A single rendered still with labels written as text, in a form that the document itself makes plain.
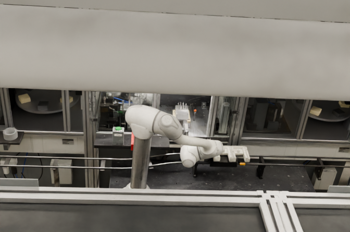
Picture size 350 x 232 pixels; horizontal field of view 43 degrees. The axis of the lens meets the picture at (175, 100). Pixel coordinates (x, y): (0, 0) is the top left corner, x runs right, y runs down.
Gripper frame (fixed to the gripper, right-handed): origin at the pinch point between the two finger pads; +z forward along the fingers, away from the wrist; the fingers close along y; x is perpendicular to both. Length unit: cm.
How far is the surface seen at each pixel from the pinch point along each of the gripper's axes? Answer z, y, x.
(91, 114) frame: 3, 6, 68
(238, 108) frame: 3.6, 15.9, -38.1
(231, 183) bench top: -23, -33, -36
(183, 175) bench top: -15.7, -32.8, -0.9
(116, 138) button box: -11, -4, 49
